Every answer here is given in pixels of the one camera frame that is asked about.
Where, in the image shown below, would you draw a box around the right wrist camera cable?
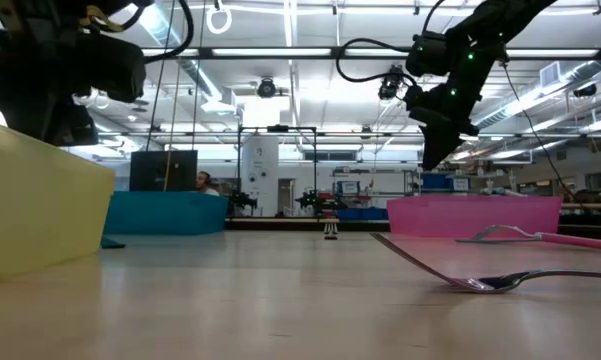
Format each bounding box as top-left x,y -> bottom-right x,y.
335,36 -> 422,84

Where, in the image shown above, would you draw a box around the yellow plastic bin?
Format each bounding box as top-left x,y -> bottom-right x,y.
0,118 -> 116,285

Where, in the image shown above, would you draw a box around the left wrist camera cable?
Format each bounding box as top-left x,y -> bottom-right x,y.
143,0 -> 196,65

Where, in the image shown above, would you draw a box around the white pillar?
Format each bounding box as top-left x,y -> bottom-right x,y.
240,135 -> 281,217

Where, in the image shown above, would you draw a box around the black ceiling camera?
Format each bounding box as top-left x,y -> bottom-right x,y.
377,63 -> 407,101

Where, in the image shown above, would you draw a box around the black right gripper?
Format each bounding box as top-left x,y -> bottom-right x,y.
404,19 -> 509,171

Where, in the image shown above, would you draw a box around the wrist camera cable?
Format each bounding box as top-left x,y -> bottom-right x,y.
143,0 -> 196,65
335,36 -> 422,84

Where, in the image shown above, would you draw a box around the overhead beam with light strips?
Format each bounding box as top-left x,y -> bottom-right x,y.
139,46 -> 601,62

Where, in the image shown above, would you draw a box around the black round ceiling fixture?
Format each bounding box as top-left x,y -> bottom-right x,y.
256,76 -> 278,99

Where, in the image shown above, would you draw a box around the person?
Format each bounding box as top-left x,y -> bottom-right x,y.
194,170 -> 222,197

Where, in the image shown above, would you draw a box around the small black ceiling device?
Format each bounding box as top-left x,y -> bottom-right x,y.
572,82 -> 599,99

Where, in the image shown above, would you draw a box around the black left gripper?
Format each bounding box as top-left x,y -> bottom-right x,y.
0,27 -> 101,148

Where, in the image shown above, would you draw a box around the white hanging ring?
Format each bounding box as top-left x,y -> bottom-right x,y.
205,3 -> 234,35

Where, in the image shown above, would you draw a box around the black gantry frame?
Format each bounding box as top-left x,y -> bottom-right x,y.
236,124 -> 319,217

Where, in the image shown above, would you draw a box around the blue storage bins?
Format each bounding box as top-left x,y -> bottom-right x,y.
419,172 -> 472,194

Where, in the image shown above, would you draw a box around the red-handled fork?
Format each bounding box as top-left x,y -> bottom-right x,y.
454,223 -> 601,252

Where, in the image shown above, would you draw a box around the pink-red plastic bin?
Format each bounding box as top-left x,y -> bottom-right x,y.
386,194 -> 564,239

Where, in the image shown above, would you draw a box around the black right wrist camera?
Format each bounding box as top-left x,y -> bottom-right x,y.
404,30 -> 454,77

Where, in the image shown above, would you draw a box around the black monitor panel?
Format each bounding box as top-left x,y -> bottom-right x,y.
128,149 -> 199,193

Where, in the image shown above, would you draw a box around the blue plastic bin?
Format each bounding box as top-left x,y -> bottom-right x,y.
103,191 -> 229,236

